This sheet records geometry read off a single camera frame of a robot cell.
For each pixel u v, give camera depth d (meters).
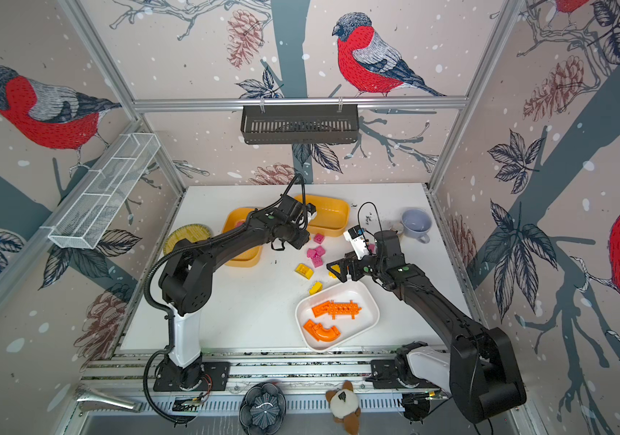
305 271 0.94
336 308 0.83
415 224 1.04
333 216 1.10
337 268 0.74
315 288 0.88
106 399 0.67
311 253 0.98
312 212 0.85
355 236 0.73
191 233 1.04
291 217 0.76
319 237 1.01
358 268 0.73
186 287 0.51
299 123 1.07
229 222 1.04
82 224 0.71
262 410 0.67
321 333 0.80
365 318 0.84
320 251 0.98
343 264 0.72
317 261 0.97
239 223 1.07
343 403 0.67
